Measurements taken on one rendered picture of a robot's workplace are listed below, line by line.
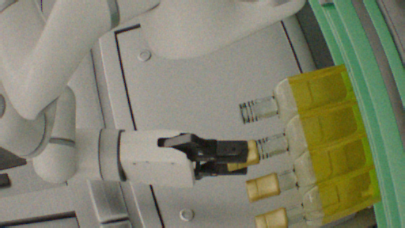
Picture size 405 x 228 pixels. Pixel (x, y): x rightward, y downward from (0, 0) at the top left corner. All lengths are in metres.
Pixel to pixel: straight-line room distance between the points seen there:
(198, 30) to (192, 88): 0.58
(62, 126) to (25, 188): 0.31
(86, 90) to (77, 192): 0.18
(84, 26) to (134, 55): 0.68
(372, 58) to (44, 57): 0.55
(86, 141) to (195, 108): 0.25
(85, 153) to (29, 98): 0.43
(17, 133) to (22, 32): 0.15
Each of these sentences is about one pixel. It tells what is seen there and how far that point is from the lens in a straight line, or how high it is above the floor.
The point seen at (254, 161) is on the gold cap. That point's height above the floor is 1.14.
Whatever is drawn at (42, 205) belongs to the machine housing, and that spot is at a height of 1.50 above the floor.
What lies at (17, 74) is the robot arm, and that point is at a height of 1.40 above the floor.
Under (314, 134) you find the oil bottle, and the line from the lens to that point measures 1.36.
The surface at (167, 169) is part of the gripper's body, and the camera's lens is 1.34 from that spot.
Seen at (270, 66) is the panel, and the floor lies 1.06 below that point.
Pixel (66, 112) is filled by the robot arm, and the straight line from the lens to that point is 1.31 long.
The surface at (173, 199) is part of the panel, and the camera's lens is 1.49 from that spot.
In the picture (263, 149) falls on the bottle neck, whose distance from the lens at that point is 1.36.
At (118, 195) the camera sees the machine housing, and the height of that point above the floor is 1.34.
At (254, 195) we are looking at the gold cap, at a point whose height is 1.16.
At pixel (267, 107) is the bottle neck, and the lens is 1.39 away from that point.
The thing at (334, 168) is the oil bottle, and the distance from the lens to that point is 1.34.
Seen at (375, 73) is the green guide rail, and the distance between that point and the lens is 1.29.
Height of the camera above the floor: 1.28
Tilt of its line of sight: 3 degrees down
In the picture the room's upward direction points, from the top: 104 degrees counter-clockwise
